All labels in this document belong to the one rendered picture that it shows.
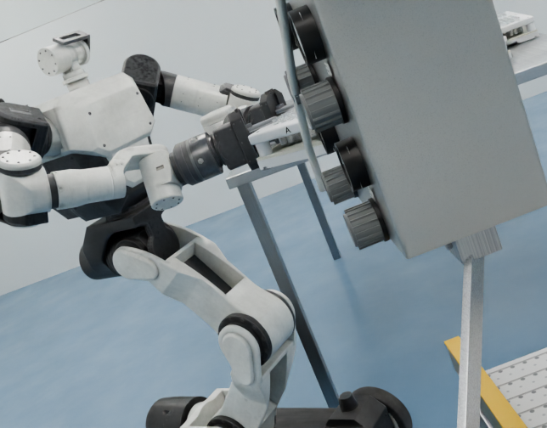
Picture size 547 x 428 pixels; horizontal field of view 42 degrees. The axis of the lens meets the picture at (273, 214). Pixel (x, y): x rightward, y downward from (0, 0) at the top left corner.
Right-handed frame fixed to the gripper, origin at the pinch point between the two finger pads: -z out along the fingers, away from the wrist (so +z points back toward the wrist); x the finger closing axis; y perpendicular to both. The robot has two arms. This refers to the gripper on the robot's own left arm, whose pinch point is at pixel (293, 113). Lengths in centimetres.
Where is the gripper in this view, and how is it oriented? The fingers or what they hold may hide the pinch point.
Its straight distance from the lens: 148.6
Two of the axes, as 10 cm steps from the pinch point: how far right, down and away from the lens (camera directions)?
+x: 3.9, 8.9, 2.2
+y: -6.0, 4.3, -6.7
